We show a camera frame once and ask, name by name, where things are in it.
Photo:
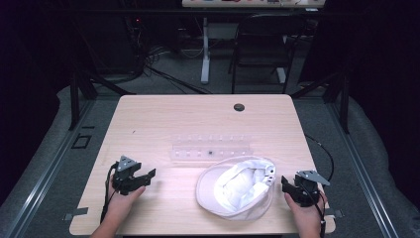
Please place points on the white cap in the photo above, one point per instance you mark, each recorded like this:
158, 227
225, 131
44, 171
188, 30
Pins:
237, 188

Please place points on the grey tape strip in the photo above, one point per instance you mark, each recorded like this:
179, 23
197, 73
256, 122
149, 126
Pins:
335, 214
77, 212

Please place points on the person's left hand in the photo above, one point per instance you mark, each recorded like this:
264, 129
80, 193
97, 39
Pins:
124, 203

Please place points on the black tape square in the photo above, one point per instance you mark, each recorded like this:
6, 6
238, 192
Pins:
81, 141

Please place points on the black chair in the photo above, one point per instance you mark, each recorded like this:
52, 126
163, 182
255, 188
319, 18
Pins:
264, 49

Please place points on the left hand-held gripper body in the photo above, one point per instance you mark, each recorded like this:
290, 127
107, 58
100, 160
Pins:
127, 172

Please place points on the black metal frame stand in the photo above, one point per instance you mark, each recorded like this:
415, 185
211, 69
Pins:
77, 95
340, 95

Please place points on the dark round table grommet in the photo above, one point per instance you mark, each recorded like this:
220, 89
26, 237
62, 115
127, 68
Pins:
239, 107

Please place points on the white desk leg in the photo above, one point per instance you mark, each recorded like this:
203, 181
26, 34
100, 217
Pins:
205, 59

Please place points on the person's right hand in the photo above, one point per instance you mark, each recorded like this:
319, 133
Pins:
307, 216

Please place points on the clear plastic rack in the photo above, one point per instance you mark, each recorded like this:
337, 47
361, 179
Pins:
211, 148

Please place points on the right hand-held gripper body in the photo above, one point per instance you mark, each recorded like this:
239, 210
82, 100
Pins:
307, 188

